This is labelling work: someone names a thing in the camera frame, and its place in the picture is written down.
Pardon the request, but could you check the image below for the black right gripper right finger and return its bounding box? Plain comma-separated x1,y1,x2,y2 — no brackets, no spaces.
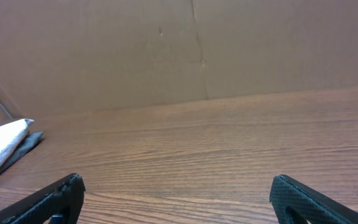
269,175,358,224

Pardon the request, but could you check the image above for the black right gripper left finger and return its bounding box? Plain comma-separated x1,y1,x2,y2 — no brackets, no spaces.
0,173,86,224

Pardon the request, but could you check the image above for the grey folded garment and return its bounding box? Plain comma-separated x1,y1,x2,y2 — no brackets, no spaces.
0,132,43,175

